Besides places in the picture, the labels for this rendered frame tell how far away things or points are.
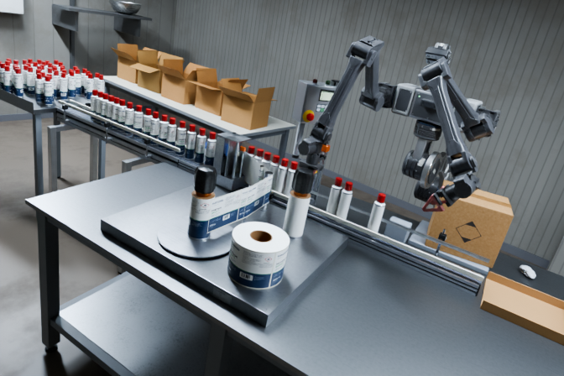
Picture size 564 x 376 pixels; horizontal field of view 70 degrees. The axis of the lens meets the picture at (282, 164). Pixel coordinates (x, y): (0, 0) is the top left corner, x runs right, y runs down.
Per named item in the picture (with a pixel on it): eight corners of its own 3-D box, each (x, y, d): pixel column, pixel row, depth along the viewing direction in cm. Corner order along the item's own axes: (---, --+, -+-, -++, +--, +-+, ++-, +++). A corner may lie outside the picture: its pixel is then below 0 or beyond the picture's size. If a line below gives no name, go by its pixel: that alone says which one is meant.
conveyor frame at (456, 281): (177, 166, 235) (177, 159, 234) (190, 163, 244) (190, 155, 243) (476, 296, 163) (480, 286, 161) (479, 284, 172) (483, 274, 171)
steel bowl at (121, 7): (129, 13, 541) (130, 2, 536) (147, 18, 520) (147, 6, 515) (101, 10, 511) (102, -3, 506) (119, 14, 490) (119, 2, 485)
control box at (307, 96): (291, 117, 201) (298, 79, 194) (321, 119, 208) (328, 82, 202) (300, 123, 192) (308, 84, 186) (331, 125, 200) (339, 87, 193)
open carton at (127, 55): (107, 76, 457) (107, 42, 445) (141, 75, 493) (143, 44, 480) (127, 85, 437) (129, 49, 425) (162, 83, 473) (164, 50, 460)
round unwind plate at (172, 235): (139, 236, 153) (139, 232, 153) (195, 211, 179) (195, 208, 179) (201, 270, 140) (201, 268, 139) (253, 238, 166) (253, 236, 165)
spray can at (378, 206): (363, 234, 186) (374, 194, 179) (368, 230, 190) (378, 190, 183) (374, 238, 184) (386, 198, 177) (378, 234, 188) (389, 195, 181)
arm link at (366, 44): (389, 34, 168) (368, 26, 173) (369, 54, 164) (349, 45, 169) (384, 104, 205) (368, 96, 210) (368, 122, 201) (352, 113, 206)
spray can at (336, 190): (322, 216, 196) (331, 177, 189) (327, 213, 200) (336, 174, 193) (332, 220, 194) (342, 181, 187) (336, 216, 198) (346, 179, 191)
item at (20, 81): (-17, 85, 306) (-19, 58, 299) (57, 82, 353) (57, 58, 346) (18, 100, 286) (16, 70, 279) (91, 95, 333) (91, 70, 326)
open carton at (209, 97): (180, 107, 387) (184, 67, 375) (220, 103, 429) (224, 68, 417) (214, 119, 364) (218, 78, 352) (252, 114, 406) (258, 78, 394)
